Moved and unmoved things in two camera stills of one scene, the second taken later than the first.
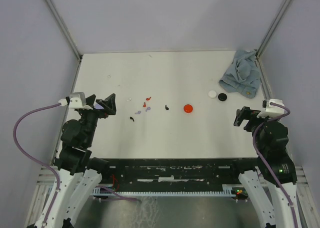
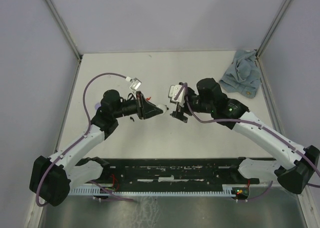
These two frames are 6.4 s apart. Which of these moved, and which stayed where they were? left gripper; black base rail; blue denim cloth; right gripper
Moved: left gripper; right gripper
Stayed: blue denim cloth; black base rail
